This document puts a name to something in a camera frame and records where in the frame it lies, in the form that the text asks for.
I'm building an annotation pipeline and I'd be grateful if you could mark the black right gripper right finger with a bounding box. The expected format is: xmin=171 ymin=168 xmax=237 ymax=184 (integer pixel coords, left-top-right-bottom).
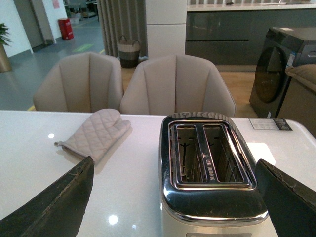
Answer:
xmin=255 ymin=159 xmax=316 ymax=237

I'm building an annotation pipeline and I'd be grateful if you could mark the dark info card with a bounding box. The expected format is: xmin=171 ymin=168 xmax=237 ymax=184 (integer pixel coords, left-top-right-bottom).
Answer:
xmin=249 ymin=118 xmax=292 ymax=131

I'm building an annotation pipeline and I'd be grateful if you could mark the red cylindrical bin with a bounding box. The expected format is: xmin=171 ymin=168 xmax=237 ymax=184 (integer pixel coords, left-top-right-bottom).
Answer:
xmin=58 ymin=18 xmax=74 ymax=40

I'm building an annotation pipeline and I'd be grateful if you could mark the beige quilted oven mitt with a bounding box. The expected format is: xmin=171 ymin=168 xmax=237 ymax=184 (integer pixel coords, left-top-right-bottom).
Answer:
xmin=54 ymin=109 xmax=131 ymax=164

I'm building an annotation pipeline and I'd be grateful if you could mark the silver white two-slot toaster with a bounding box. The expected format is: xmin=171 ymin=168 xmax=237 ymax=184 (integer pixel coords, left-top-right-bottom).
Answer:
xmin=159 ymin=112 xmax=268 ymax=237

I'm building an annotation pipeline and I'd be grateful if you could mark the beige chair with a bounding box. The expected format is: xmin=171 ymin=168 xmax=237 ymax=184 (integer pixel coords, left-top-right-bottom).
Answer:
xmin=120 ymin=55 xmax=236 ymax=117
xmin=33 ymin=52 xmax=123 ymax=113

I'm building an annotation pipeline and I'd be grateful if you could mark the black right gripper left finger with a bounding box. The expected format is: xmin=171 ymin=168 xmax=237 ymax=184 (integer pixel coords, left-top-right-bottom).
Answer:
xmin=0 ymin=157 xmax=94 ymax=237

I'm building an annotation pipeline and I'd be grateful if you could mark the beige chair left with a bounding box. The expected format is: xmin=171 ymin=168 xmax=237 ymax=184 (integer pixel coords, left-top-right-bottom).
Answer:
xmin=33 ymin=52 xmax=123 ymax=113

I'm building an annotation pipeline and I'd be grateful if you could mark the beige cushioned seat edge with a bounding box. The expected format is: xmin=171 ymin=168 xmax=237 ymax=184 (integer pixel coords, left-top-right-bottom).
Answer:
xmin=278 ymin=64 xmax=316 ymax=136

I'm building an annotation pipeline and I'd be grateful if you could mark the woven basket with handles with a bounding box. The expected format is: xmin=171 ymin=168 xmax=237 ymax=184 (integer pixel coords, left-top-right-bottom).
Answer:
xmin=118 ymin=35 xmax=141 ymax=68

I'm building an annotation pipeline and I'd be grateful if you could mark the potted green plant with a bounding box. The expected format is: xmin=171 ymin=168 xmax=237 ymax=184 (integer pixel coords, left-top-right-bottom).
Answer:
xmin=0 ymin=23 xmax=12 ymax=73

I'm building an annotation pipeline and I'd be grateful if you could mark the grey pleated curtain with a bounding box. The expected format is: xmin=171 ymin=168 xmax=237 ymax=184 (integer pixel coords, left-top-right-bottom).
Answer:
xmin=97 ymin=0 xmax=148 ymax=57

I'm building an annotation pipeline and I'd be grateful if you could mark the beige chair right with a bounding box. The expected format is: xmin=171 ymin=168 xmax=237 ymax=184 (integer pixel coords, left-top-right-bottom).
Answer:
xmin=120 ymin=55 xmax=236 ymax=117

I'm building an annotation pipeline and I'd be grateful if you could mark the dark grey kitchen cabinet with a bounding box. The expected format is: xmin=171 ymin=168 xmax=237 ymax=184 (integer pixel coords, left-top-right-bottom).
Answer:
xmin=185 ymin=8 xmax=316 ymax=65

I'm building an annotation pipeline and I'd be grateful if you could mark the dark front-load washing machine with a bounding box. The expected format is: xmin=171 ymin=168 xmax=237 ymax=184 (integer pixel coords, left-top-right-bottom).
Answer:
xmin=249 ymin=27 xmax=316 ymax=119

